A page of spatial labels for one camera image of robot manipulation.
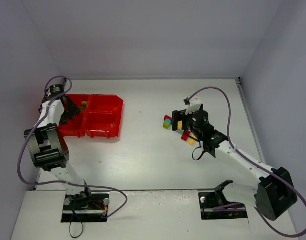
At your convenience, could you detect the yellow square lego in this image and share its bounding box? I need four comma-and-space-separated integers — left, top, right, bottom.
176, 121, 183, 135

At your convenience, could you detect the green long lego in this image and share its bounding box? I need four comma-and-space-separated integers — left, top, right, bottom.
78, 101, 88, 111

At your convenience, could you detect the small red lego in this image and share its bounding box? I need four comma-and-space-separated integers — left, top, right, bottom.
181, 134, 189, 142

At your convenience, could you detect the yellow long lego plate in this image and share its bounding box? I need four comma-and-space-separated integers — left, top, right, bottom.
187, 138, 196, 146

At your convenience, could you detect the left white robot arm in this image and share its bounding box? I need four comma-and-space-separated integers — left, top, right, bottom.
24, 78, 91, 203

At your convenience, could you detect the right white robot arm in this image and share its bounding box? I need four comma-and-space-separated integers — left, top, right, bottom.
171, 108, 298, 221

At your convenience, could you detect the red lego brick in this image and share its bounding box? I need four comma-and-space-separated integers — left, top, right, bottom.
163, 115, 171, 121

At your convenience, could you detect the red divided bin tray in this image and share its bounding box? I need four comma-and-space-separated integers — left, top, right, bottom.
59, 94, 124, 139

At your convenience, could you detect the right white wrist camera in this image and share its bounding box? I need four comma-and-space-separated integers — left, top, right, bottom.
183, 96, 202, 116

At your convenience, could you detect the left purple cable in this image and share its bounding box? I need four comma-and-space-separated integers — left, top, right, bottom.
17, 76, 128, 221

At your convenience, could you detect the purple cable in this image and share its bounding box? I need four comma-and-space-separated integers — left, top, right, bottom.
184, 86, 306, 238
17, 76, 128, 221

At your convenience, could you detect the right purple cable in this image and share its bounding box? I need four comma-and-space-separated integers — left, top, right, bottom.
184, 86, 306, 238

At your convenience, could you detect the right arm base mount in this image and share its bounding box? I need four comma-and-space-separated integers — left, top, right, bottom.
198, 180, 248, 220

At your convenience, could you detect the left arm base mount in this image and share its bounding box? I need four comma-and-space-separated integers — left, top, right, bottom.
61, 189, 110, 223

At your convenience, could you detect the black loop cable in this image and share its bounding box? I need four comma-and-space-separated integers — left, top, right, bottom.
68, 207, 84, 239

